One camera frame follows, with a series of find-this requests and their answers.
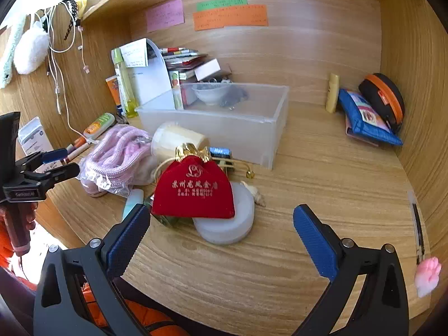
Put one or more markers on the white marker pen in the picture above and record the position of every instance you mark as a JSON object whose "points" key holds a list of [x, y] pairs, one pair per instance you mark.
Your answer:
{"points": [[77, 152]]}

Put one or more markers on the fruit print box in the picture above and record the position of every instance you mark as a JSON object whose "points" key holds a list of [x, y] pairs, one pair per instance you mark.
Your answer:
{"points": [[176, 89]]}

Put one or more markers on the yellow hanging item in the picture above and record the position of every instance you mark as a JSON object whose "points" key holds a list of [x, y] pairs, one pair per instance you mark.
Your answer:
{"points": [[82, 5]]}

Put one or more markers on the blue zip pouch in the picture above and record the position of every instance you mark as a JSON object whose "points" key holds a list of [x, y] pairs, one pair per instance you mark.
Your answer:
{"points": [[364, 122]]}

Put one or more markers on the light blue tube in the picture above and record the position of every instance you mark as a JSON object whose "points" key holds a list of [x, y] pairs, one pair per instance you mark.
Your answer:
{"points": [[132, 203]]}

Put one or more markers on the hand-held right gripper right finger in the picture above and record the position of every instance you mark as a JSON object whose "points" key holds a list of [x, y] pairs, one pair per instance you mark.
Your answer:
{"points": [[315, 241]]}

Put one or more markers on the black pen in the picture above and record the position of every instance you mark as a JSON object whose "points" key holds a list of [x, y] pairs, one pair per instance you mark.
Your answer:
{"points": [[417, 227]]}

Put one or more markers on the pink wallet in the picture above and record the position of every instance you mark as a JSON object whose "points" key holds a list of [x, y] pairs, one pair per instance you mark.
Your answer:
{"points": [[360, 139]]}

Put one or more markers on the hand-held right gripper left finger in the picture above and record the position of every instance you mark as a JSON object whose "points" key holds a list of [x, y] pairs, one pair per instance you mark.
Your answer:
{"points": [[129, 238]]}

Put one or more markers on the green paper note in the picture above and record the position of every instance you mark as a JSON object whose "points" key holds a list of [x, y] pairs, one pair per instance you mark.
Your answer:
{"points": [[220, 3]]}

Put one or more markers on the orange paper note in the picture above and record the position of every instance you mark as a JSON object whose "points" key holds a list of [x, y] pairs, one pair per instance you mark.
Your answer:
{"points": [[227, 17]]}

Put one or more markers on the yellow-green spray bottle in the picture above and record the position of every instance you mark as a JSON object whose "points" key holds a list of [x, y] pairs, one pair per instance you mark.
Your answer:
{"points": [[126, 91]]}

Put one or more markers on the white fluffy pouch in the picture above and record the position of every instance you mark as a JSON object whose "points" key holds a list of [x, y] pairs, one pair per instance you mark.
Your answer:
{"points": [[29, 52]]}

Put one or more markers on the stack of booklets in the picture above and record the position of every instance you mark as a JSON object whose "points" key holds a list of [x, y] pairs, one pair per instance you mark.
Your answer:
{"points": [[182, 61]]}

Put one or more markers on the dark grey object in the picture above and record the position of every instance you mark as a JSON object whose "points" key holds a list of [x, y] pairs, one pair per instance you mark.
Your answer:
{"points": [[233, 96]]}

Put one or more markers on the small gold bell charm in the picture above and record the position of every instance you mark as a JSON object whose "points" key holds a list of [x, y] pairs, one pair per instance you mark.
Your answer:
{"points": [[250, 174]]}

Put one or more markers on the white tissue packet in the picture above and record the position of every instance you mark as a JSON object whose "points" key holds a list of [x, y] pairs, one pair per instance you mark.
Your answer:
{"points": [[33, 136]]}

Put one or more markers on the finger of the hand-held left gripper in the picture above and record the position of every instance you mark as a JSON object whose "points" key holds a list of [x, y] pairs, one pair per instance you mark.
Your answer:
{"points": [[54, 155], [63, 173]]}

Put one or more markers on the red velvet pouch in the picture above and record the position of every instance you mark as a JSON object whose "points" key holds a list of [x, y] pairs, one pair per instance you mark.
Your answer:
{"points": [[196, 192]]}

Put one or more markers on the cream round jar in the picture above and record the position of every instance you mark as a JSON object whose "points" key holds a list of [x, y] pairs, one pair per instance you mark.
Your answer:
{"points": [[175, 140]]}

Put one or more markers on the small glass jar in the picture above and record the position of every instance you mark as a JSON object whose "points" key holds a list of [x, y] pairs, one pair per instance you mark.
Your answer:
{"points": [[169, 221]]}

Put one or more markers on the small white box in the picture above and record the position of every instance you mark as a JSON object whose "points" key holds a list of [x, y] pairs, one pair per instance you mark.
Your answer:
{"points": [[208, 69]]}

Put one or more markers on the pink paw toy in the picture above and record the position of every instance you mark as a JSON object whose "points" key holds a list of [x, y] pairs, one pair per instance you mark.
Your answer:
{"points": [[427, 276]]}

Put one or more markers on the small seashell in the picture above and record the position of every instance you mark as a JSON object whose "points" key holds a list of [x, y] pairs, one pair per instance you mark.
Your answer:
{"points": [[253, 194]]}

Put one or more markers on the pink knit item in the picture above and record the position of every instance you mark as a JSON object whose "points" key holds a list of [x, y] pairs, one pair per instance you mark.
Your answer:
{"points": [[112, 161]]}

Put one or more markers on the light green fluffy cloth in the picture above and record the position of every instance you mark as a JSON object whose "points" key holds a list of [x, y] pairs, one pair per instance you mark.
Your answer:
{"points": [[10, 52]]}

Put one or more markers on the person's orange clothing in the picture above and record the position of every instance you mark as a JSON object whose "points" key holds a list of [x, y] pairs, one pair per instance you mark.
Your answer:
{"points": [[140, 316]]}

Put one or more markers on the person's left hand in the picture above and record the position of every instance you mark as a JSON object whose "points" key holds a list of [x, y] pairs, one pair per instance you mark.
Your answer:
{"points": [[19, 227]]}

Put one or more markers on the clear plastic storage box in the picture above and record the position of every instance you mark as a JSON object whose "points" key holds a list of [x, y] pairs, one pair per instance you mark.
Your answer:
{"points": [[217, 129]]}

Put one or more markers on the wooden desktop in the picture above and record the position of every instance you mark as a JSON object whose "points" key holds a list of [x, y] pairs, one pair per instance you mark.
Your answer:
{"points": [[315, 182]]}

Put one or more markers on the orange capped marker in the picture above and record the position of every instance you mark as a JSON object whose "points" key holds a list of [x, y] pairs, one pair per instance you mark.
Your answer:
{"points": [[78, 142]]}

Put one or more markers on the pink paper note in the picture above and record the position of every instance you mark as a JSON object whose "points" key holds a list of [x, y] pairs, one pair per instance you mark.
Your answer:
{"points": [[164, 15]]}

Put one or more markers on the black orange round case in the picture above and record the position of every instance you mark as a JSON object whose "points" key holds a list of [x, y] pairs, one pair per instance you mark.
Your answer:
{"points": [[376, 94]]}

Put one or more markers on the orange sunscreen tube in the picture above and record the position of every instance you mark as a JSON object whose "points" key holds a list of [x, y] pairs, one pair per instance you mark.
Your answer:
{"points": [[113, 92]]}

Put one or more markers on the printed paper slip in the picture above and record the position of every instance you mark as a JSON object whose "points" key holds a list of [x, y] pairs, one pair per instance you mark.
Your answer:
{"points": [[134, 54]]}

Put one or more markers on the green orange plastic bottle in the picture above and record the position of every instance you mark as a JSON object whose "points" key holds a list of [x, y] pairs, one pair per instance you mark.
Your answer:
{"points": [[99, 126]]}

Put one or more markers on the white round case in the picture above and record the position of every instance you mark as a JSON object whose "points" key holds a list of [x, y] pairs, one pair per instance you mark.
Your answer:
{"points": [[227, 227]]}

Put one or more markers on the white bowl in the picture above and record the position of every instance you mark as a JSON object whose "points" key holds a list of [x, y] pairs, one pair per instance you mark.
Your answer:
{"points": [[210, 95]]}

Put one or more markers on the white paper sheet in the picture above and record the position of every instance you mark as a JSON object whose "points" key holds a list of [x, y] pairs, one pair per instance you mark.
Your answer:
{"points": [[154, 84]]}

